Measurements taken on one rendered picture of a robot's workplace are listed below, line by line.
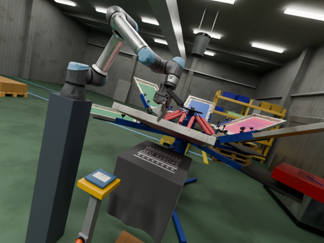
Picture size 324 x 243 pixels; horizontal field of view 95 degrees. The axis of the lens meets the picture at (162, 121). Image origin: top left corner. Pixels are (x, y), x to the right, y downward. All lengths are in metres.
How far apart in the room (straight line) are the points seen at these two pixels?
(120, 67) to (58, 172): 11.74
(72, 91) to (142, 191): 0.77
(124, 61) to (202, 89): 6.26
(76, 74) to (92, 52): 13.14
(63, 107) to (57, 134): 0.19
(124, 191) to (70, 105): 0.63
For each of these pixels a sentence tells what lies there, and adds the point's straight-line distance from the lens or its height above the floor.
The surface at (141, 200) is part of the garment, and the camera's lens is 1.04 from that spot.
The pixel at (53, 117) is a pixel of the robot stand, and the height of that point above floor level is 1.05.
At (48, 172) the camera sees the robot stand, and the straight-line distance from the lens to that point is 1.33.
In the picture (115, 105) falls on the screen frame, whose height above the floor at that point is 1.26.
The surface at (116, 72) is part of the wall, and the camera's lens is 12.78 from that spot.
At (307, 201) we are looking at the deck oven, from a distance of 3.55.
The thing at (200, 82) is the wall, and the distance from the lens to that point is 11.12.
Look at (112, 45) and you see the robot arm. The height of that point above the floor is 1.60.
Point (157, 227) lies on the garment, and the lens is 1.11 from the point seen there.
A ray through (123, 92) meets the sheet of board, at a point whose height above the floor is 0.72.
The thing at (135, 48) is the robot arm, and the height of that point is 1.57.
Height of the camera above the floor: 1.39
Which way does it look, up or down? 10 degrees down
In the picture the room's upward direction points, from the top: 17 degrees clockwise
